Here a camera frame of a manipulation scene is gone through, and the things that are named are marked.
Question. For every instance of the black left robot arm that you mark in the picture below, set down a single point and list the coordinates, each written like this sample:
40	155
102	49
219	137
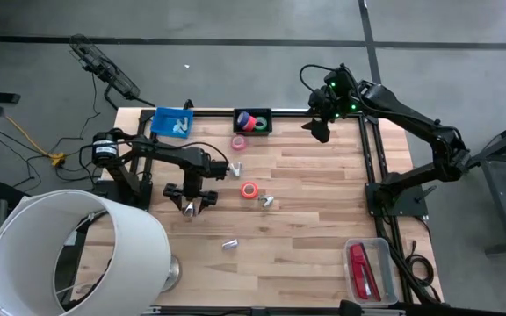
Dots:
165	151

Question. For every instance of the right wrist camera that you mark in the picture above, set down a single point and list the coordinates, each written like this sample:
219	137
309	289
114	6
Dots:
319	100

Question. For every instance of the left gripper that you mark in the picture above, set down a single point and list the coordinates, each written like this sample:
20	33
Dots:
171	190

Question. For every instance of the clear plastic container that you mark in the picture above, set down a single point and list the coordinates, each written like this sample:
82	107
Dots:
387	263

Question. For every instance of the small silver metal cylinder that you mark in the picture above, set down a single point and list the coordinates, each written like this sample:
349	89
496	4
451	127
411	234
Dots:
230	244

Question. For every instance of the green tape roll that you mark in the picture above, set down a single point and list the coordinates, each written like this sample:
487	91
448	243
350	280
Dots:
260	129

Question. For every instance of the blue plastic bin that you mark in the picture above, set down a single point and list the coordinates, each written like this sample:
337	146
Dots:
161	120

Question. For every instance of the metal lamp base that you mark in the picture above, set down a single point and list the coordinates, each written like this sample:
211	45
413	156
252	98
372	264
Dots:
175	272

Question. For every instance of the red stapler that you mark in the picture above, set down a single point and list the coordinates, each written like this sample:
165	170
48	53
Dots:
358	267

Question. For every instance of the black aluminium table frame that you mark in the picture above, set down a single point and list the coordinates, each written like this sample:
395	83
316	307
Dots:
209	113

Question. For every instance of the dark metal stand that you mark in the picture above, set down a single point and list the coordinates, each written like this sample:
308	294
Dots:
501	197

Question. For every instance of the pink tape roll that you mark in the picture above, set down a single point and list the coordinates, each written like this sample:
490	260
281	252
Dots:
233	142

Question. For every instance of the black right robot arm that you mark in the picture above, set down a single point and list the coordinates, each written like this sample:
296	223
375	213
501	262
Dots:
411	116

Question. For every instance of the white lamp shade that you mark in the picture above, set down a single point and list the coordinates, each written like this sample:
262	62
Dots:
143	246

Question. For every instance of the purple tape roll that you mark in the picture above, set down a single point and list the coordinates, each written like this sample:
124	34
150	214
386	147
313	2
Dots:
243	117

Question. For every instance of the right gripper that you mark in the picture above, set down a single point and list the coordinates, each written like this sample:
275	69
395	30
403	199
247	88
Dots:
343	94

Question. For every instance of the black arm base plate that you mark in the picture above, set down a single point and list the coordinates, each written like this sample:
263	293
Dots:
411	199
144	199

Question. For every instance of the black plastic bin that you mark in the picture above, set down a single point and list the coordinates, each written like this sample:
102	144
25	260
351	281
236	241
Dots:
253	132

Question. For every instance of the orange red tape roll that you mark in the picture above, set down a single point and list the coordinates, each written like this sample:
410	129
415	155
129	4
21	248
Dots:
243	190

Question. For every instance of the grey staple remover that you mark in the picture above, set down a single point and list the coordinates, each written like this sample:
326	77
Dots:
177	128

